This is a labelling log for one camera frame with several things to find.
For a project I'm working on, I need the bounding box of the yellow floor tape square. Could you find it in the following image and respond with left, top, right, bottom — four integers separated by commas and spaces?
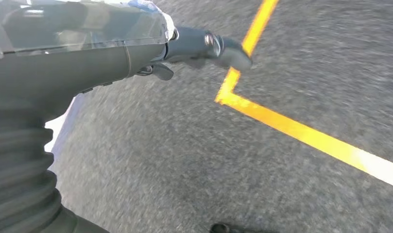
214, 0, 393, 190

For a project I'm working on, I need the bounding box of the black robot foot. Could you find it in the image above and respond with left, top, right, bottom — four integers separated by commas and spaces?
210, 222, 281, 233

